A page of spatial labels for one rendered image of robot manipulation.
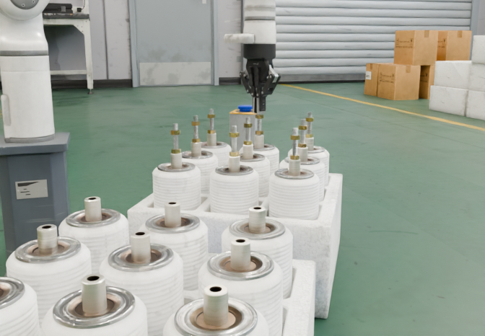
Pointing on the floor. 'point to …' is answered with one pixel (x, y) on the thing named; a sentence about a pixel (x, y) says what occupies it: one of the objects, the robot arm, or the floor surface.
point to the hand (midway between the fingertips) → (259, 104)
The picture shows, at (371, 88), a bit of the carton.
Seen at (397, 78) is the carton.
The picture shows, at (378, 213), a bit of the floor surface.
